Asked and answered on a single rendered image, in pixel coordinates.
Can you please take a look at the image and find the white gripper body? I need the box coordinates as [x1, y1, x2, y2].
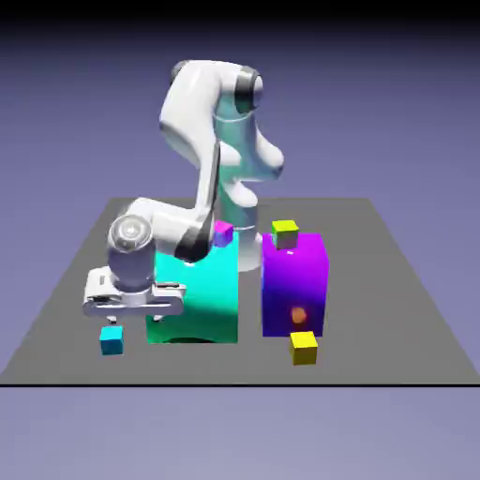
[82, 283, 188, 319]

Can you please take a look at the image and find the small cyan cube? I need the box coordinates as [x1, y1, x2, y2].
[98, 324, 125, 356]

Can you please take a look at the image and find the small magenta cube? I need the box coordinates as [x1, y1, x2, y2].
[212, 219, 234, 248]

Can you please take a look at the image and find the small yellow cube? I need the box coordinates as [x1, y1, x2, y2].
[288, 330, 319, 367]

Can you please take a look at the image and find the small lime green cube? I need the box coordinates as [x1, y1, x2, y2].
[271, 219, 300, 251]

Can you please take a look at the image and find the large cyan box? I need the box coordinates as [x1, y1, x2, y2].
[145, 236, 240, 345]

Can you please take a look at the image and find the large purple box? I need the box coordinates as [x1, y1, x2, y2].
[261, 232, 331, 338]

